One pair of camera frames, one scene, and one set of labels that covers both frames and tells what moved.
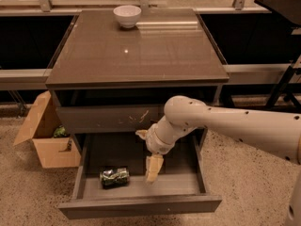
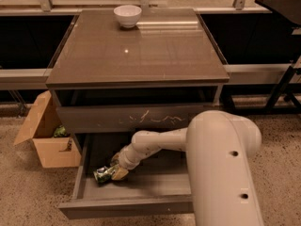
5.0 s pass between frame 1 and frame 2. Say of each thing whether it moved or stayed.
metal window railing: stayed
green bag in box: stayed
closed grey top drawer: stayed
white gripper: moved
